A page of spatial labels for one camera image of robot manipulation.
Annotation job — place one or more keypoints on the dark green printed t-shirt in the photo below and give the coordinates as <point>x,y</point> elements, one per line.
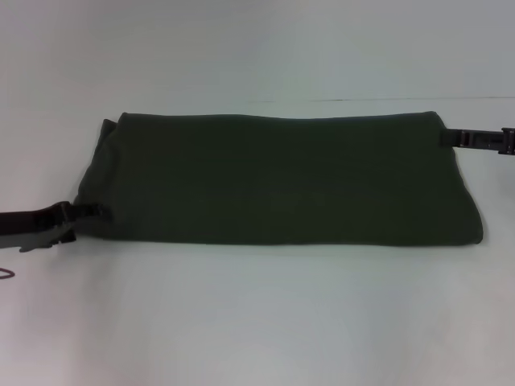
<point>261,181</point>

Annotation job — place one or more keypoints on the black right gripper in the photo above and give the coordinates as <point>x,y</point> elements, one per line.
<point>509,140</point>

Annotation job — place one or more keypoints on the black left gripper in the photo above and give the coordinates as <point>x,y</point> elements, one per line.
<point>32,225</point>

